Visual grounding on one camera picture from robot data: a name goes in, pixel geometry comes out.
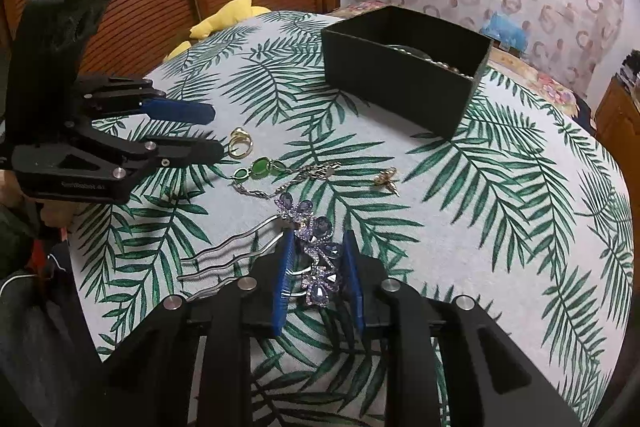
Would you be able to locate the green stone silver bracelet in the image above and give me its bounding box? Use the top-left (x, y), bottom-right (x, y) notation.
top-left (229, 157), bottom-right (343, 200)

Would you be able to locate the small gold brooch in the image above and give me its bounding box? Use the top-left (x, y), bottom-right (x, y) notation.
top-left (373, 167), bottom-right (399, 196)

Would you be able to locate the blue plush toy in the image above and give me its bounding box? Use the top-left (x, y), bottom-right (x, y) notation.
top-left (480, 12), bottom-right (528, 52)

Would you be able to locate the gold ring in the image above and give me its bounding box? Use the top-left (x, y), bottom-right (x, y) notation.
top-left (226, 126), bottom-right (255, 160)

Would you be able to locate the black jewelry box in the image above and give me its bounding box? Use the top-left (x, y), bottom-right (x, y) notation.
top-left (320, 5), bottom-right (491, 139)

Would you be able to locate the yellow plush toy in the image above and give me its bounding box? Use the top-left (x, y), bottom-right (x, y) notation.
top-left (163, 0), bottom-right (270, 63)

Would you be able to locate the palm leaf print cloth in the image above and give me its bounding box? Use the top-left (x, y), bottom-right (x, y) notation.
top-left (70, 12), bottom-right (634, 424)

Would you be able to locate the folded clothes pile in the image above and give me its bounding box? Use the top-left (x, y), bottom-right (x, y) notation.
top-left (617, 49), bottom-right (640, 106)

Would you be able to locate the wooden dresser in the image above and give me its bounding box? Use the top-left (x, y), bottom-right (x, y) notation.
top-left (591, 76), bottom-right (640, 228)

